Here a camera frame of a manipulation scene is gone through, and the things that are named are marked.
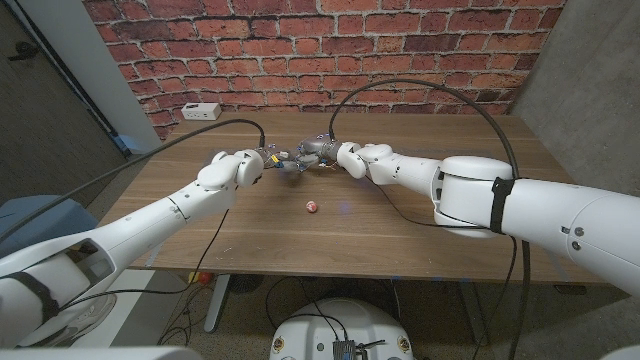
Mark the blue upholstered seat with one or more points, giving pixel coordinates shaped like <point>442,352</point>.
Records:
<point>30,232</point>

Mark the small red white ball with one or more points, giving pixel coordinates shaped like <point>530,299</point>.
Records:
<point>311,206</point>

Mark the grey table leg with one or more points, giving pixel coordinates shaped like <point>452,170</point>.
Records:
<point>217,302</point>
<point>472,312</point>

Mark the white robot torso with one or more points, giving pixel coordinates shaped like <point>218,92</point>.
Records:
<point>342,325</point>

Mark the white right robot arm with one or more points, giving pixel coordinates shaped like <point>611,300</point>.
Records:
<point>550,215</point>

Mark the dollar bill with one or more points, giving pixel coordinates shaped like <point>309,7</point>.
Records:
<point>292,165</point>

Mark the printed brick wall backdrop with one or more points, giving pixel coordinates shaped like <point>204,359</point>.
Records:
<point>300,50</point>

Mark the white power strip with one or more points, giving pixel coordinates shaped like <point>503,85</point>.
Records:
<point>201,111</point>

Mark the grey sneaker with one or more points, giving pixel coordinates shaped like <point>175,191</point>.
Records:
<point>95,312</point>

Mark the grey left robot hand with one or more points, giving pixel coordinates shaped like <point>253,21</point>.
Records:
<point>280,159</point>

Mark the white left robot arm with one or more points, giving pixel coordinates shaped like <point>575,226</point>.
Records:
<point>150,225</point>

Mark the black round floor fan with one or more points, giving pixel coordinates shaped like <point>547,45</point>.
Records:
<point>245,283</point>

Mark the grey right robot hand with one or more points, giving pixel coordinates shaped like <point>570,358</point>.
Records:
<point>320,147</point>

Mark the grey torso connector box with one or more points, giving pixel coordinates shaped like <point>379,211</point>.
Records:
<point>344,350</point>

